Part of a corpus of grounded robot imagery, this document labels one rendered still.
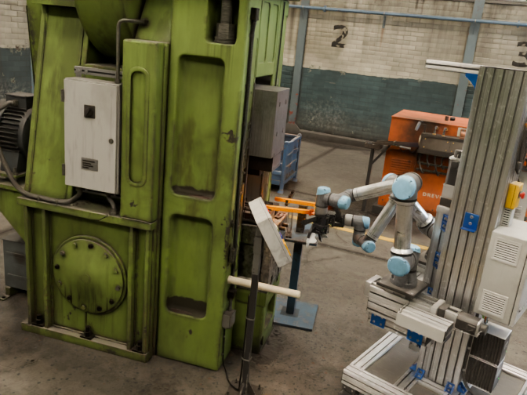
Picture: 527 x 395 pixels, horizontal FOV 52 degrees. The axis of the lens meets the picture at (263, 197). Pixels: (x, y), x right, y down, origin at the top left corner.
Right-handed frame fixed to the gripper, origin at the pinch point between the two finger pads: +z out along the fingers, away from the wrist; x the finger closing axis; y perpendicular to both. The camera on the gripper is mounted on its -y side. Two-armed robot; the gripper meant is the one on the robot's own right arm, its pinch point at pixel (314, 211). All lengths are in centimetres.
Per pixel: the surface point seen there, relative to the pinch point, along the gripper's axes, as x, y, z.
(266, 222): -74, -16, 12
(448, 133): 346, -2, -95
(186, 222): -38, 5, 71
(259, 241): -60, 1, 18
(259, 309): -16, 68, 27
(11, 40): 412, -66, 569
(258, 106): -16, -65, 36
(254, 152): -17, -38, 37
